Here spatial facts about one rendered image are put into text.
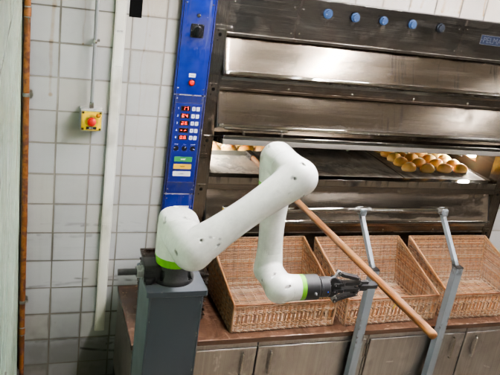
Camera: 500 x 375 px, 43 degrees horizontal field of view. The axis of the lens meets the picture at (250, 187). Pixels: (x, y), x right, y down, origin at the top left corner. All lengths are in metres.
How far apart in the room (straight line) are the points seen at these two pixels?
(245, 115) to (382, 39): 0.81
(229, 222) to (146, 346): 0.55
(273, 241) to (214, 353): 0.97
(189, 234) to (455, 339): 2.07
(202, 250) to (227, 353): 1.23
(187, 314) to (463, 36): 2.21
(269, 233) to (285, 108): 1.15
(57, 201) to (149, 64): 0.79
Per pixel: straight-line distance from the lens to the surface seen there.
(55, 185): 3.12
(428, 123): 3.64
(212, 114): 3.11
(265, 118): 3.18
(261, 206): 1.94
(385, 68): 3.41
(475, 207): 4.06
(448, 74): 3.63
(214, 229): 1.93
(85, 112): 2.93
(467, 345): 3.76
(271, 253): 2.25
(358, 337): 3.25
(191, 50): 2.98
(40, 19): 2.92
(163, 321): 2.18
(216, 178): 3.22
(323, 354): 3.29
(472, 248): 4.12
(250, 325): 3.08
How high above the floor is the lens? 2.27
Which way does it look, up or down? 20 degrees down
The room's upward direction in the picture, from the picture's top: 9 degrees clockwise
